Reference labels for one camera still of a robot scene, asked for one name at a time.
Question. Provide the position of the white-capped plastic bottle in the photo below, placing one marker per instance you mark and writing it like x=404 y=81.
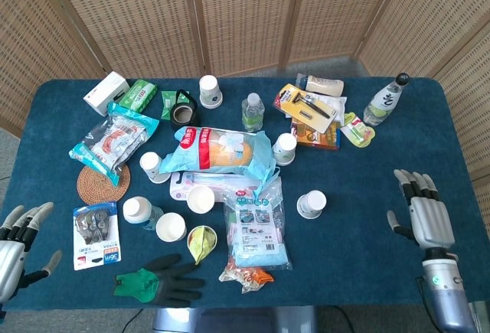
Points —
x=138 y=212

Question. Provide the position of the paper cup with yellow wrapper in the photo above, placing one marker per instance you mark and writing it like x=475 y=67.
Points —
x=201 y=242

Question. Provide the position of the woven folding screen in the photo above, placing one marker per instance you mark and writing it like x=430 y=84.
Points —
x=245 y=15

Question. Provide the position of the teal white plastic packet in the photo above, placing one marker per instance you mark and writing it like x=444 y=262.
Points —
x=113 y=138

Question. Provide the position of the white cardboard box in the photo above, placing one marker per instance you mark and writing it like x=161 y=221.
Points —
x=105 y=93

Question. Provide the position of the correction tape blister pack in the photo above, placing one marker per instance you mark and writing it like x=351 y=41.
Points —
x=95 y=239

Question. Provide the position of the light blue sponge bag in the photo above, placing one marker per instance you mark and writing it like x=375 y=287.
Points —
x=218 y=152

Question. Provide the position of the green wet wipes pack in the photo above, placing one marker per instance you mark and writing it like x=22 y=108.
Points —
x=138 y=95

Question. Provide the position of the orange cardboard box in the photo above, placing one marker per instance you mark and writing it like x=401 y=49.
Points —
x=314 y=138

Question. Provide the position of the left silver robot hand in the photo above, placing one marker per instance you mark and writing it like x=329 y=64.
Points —
x=9 y=268

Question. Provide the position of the white plastic pouch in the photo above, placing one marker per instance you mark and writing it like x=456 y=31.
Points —
x=337 y=104

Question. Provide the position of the round woven coaster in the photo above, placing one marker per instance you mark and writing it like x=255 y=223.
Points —
x=93 y=187

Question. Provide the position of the small green packet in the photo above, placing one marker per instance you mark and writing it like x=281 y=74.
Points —
x=167 y=104

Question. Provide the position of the lime soda bottle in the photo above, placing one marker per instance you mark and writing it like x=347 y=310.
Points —
x=384 y=100

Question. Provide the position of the white pink toothbrush pack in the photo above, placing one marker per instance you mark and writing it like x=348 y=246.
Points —
x=180 y=188

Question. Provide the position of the green lip balm pack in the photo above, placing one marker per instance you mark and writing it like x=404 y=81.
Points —
x=358 y=129

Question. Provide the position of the black tape roll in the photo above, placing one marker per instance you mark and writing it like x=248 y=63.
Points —
x=183 y=114

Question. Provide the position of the white paper cup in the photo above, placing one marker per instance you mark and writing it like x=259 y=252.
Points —
x=200 y=199
x=151 y=166
x=210 y=93
x=285 y=149
x=312 y=203
x=171 y=227

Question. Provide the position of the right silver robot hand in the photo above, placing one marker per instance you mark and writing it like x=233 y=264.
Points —
x=432 y=222

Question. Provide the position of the zip bag with blue cloths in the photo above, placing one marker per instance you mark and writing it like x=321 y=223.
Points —
x=258 y=229

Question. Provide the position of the orange snack packet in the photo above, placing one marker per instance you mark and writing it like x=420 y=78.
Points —
x=247 y=275

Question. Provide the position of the beige tube bottle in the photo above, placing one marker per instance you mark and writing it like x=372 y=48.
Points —
x=325 y=85

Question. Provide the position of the clear water bottle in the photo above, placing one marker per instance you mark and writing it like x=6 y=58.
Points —
x=252 y=114

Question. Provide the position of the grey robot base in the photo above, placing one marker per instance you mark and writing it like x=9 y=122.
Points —
x=229 y=320

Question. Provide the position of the razor in yellow package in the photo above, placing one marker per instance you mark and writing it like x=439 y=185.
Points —
x=306 y=105

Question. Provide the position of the green black work glove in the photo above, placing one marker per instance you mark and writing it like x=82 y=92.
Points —
x=168 y=283

